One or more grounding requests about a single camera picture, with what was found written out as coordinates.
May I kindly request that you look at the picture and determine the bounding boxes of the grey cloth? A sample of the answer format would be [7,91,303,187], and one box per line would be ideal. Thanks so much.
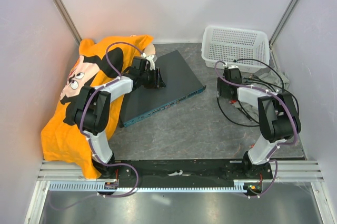
[233,70,282,120]

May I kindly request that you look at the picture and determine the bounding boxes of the purple cable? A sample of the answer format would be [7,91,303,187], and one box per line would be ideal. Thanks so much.
[214,61,300,200]
[48,42,148,211]

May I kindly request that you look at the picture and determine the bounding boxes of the white slotted cable duct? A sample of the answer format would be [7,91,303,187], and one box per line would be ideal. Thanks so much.
[49,181,262,193]

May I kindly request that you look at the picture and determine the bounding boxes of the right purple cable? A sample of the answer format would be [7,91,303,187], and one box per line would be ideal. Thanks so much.
[214,61,300,200]

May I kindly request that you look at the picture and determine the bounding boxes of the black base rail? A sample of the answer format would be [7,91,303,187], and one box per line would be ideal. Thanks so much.
[93,159,273,187]

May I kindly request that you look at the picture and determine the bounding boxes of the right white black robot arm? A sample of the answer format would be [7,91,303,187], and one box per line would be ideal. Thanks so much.
[215,69,301,179]

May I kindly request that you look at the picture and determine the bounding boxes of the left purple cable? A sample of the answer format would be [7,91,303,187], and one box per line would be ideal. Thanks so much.
[48,42,148,211]

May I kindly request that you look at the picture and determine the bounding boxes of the white plastic basket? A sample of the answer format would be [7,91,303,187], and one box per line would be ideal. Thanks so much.
[201,26,270,73]

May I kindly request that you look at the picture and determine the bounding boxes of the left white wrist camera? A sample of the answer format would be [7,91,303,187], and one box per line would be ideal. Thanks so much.
[144,55,157,71]

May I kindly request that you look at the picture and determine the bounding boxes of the dark blue network switch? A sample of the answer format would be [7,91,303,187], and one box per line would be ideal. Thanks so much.
[119,50,206,128]

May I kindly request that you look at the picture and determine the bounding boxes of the peach fabric hat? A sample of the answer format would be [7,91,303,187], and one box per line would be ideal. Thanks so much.
[143,43,156,57]

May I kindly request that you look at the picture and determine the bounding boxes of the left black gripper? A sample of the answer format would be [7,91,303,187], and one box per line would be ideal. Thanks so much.
[140,68,166,90]

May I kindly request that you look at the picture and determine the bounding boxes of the orange mickey mouse cloth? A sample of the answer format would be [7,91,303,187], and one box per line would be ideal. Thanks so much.
[41,35,153,179]

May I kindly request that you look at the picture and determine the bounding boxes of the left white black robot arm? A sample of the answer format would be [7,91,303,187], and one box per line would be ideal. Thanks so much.
[72,54,165,178]

